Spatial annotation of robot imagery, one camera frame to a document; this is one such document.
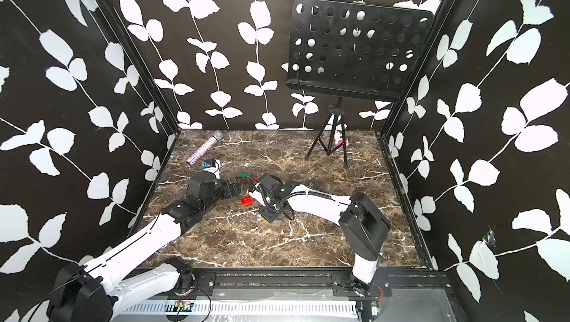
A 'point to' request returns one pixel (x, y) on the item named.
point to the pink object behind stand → (339, 142)
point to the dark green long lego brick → (244, 174)
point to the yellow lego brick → (266, 221)
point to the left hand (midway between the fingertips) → (234, 176)
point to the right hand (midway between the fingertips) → (266, 213)
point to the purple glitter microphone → (205, 147)
